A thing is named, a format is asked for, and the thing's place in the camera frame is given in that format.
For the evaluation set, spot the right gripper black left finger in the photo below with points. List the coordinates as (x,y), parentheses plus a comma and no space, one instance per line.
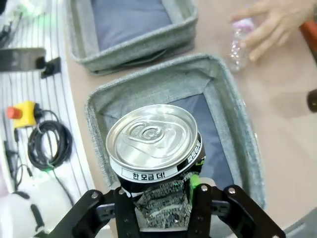
(109,218)

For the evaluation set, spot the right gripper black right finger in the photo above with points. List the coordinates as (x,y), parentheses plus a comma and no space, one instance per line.
(223,215)

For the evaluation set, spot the crushed black drink can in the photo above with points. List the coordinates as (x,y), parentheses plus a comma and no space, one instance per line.
(148,138)

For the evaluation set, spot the brown glass bottle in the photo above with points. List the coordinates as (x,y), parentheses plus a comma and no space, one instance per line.
(312,100)

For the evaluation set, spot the small clear pink-label bottle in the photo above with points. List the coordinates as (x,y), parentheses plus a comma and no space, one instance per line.
(237,52)

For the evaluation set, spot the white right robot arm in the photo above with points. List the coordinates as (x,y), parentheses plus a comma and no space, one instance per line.
(15,213)

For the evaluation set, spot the grey fabric basket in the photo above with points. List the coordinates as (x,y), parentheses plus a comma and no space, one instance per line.
(128,22)
(227,109)

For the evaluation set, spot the person's right hand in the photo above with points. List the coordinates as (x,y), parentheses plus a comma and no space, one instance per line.
(282,19)

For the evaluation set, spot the yellow emergency stop box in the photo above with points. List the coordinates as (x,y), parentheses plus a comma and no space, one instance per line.
(24,114)

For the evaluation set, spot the dark grey flat device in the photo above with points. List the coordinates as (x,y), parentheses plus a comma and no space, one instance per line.
(19,59)

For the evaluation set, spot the person in orange hoodie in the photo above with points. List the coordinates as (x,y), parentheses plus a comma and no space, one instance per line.
(310,34)

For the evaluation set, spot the black metal bracket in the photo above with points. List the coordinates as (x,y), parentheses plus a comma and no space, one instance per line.
(50,67)

